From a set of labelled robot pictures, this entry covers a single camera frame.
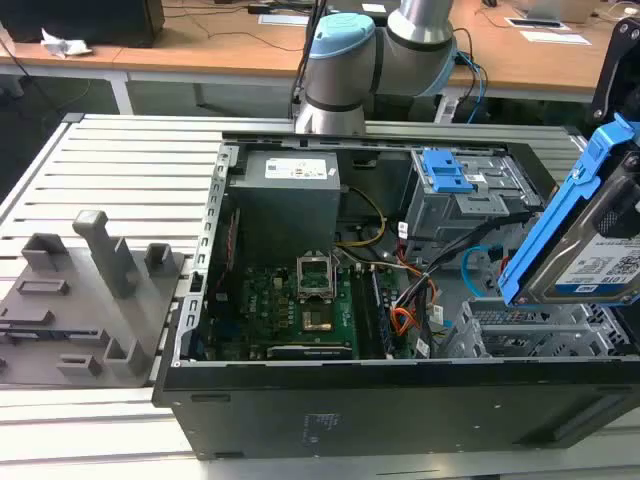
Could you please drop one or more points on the white paper sheet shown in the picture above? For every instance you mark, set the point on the white paper sheet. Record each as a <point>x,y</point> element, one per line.
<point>282,19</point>
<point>555,37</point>

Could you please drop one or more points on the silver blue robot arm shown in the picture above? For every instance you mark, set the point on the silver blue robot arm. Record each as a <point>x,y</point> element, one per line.
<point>340,75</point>

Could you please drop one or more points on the blue RAM stick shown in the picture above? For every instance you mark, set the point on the blue RAM stick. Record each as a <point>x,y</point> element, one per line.
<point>383,310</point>

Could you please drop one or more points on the hard disk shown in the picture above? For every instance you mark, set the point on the hard disk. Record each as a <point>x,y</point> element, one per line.
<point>590,272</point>

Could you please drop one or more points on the grey power supply unit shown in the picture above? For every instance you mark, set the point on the grey power supply unit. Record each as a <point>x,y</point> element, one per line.
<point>285,210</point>

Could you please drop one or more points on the black box on desk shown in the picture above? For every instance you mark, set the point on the black box on desk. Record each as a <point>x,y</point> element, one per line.
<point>75,20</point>

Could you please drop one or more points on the grey drive cage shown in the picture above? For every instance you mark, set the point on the grey drive cage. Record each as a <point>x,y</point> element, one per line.
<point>450,220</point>

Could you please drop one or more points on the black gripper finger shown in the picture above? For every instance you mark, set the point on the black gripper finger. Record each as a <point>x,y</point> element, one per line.
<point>625,212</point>

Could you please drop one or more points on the CPU socket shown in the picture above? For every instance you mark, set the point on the CPU socket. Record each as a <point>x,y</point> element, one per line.
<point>317,321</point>

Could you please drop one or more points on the metal disk bay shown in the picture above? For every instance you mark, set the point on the metal disk bay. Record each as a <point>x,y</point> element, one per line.
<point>525,330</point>

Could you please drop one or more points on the grey parts rack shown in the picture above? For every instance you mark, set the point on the grey parts rack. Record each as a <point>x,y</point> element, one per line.
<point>60,330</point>

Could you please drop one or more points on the black expansion card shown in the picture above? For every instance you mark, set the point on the black expansion card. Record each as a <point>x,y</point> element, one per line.
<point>310,351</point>

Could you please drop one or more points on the blue plastic cage latch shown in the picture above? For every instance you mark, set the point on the blue plastic cage latch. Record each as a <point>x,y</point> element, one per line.
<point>445,172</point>

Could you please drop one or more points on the black open PC case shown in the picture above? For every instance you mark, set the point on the black open PC case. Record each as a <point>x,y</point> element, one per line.
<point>350,415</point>

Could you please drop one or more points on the crumpled white paper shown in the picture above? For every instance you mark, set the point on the crumpled white paper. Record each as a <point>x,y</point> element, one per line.
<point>65,45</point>

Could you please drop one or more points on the green motherboard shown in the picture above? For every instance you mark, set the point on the green motherboard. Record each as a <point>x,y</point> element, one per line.
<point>265,310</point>

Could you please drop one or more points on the wooden desk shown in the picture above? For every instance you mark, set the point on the wooden desk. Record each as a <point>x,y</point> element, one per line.
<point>200,55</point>

